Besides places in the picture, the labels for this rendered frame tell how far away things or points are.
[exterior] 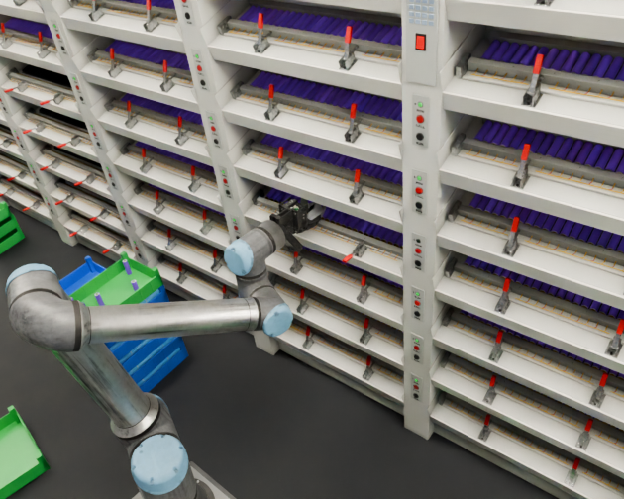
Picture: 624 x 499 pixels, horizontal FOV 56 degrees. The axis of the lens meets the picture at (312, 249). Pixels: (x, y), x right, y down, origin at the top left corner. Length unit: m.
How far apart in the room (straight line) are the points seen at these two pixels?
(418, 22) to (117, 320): 0.91
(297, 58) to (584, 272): 0.83
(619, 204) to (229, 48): 1.02
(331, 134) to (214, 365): 1.23
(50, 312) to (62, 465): 1.08
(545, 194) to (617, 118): 0.22
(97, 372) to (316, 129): 0.85
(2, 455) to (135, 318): 1.21
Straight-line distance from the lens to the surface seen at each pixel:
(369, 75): 1.39
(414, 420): 2.12
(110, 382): 1.70
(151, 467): 1.74
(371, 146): 1.48
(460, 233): 1.50
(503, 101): 1.26
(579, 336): 1.55
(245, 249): 1.59
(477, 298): 1.60
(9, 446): 2.55
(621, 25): 1.14
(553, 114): 1.23
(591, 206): 1.31
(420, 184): 1.44
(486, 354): 1.72
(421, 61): 1.30
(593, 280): 1.42
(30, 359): 2.82
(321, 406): 2.25
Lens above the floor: 1.81
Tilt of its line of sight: 39 degrees down
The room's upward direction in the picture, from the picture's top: 7 degrees counter-clockwise
